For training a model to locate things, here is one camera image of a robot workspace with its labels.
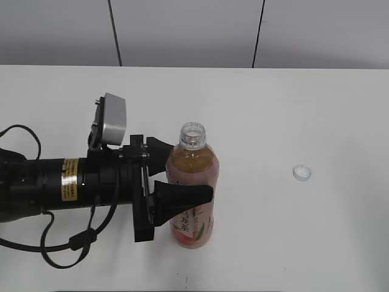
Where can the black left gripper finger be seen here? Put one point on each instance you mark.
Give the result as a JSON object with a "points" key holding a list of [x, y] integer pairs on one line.
{"points": [[171, 200], [158, 153]]}

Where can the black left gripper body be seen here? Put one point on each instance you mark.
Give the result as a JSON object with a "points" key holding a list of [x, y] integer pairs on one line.
{"points": [[120, 176]]}

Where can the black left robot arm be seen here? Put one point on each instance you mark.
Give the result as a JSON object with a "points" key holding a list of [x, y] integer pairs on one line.
{"points": [[29, 187]]}

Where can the pink peach tea bottle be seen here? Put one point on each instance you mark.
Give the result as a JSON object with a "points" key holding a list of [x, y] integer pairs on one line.
{"points": [[193, 165]]}

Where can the white bottle cap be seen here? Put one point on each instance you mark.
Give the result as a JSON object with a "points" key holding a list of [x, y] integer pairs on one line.
{"points": [[301, 173]]}

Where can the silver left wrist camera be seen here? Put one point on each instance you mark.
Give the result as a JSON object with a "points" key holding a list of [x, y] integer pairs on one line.
{"points": [[109, 125]]}

